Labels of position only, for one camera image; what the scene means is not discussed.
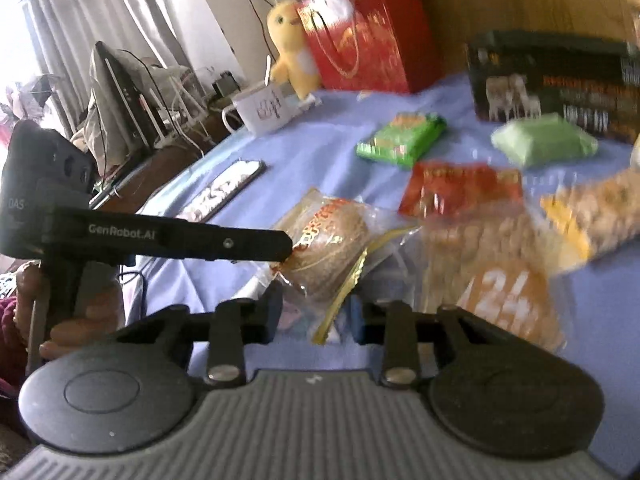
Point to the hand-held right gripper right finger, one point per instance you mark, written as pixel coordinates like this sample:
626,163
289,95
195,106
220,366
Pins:
357,317

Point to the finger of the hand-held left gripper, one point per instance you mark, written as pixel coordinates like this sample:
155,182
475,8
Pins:
235,245

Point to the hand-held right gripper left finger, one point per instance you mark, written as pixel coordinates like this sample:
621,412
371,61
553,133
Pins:
274,310

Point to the clear bag of brown cake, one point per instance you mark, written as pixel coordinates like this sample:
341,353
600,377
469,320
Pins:
332,240

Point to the red snack packet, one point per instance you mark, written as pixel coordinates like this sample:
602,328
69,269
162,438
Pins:
460,190

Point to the yellow packet of puffed snacks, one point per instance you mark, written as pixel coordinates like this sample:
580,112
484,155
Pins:
595,220

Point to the person's left hand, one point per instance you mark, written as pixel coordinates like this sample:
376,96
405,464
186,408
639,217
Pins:
95,312

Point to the blue printed blanket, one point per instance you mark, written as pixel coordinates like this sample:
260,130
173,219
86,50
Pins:
310,160

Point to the white mug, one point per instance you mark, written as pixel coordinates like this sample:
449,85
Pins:
262,110

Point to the clear packet with orange label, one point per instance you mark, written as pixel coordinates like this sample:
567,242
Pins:
500,280

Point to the green snack packet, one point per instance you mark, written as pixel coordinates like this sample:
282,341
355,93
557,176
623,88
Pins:
402,140

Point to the yellow plush toy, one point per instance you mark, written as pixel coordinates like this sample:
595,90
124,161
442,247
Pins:
292,50

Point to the grey curtain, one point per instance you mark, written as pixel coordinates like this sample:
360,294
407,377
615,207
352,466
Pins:
100,5

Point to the red gift bag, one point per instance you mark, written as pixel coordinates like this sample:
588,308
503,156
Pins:
380,40

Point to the light green tissue pack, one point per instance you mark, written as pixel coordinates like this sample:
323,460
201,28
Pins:
542,141

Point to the dark printed box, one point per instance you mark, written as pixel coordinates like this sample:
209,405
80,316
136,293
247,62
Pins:
550,80

